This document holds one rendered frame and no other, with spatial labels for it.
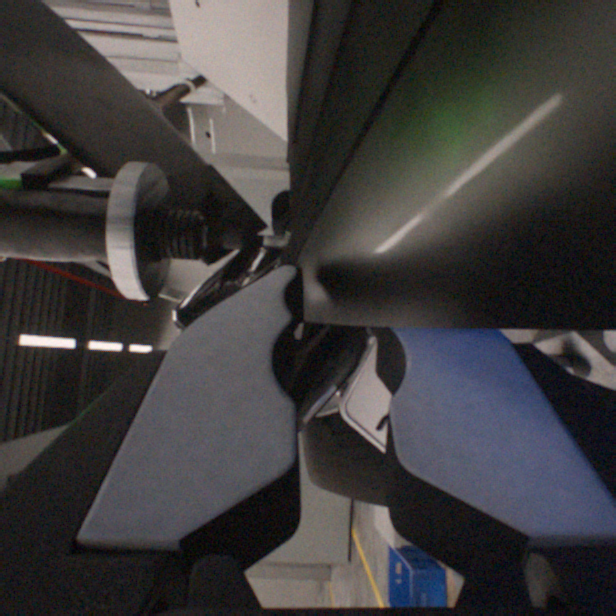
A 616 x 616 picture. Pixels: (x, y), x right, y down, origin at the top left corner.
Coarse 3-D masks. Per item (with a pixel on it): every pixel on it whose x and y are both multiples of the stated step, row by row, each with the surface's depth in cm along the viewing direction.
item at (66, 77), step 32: (0, 0) 30; (32, 0) 36; (0, 32) 27; (32, 32) 31; (64, 32) 35; (0, 64) 25; (32, 64) 28; (64, 64) 31; (96, 64) 35; (32, 96) 25; (64, 96) 28; (96, 96) 31; (128, 96) 35; (64, 128) 26; (96, 128) 29; (128, 128) 32; (160, 128) 35; (96, 160) 27; (128, 160) 29; (160, 160) 32; (192, 160) 35
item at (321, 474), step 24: (312, 432) 43; (336, 432) 42; (312, 456) 47; (336, 456) 46; (360, 456) 45; (312, 480) 56; (336, 480) 52; (360, 480) 50; (384, 480) 48; (384, 504) 55
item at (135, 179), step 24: (24, 168) 26; (48, 168) 25; (72, 168) 26; (144, 168) 21; (72, 192) 24; (96, 192) 24; (120, 192) 20; (144, 192) 21; (168, 192) 25; (120, 216) 20; (144, 216) 21; (120, 240) 20; (144, 240) 22; (120, 264) 21; (144, 264) 22; (168, 264) 26; (120, 288) 22; (144, 288) 22
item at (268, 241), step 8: (208, 232) 23; (216, 232) 23; (224, 232) 23; (232, 232) 23; (240, 232) 23; (208, 240) 23; (216, 240) 23; (224, 240) 23; (232, 240) 23; (240, 240) 23; (248, 240) 23; (256, 240) 23; (264, 240) 23; (272, 240) 23; (280, 240) 23; (232, 248) 24; (240, 248) 24; (280, 248) 24
